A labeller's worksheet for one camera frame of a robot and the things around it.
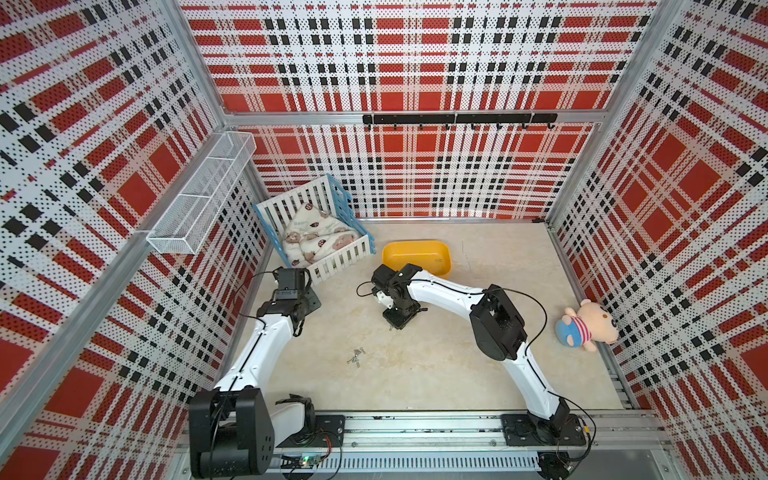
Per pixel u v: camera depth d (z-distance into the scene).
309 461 0.69
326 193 1.12
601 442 0.72
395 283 0.70
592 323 0.83
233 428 0.42
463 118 0.90
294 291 0.65
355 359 0.86
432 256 1.11
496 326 0.56
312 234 1.14
